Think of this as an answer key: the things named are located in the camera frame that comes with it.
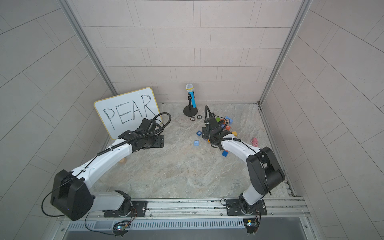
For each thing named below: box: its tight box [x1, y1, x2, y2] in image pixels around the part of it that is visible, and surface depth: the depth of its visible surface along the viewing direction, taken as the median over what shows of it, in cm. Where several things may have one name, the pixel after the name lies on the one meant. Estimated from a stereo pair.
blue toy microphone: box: [185, 83, 197, 108], surface depth 98 cm
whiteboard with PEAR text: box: [94, 87, 160, 140], surface depth 93 cm
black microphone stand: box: [183, 93, 198, 117], surface depth 113 cm
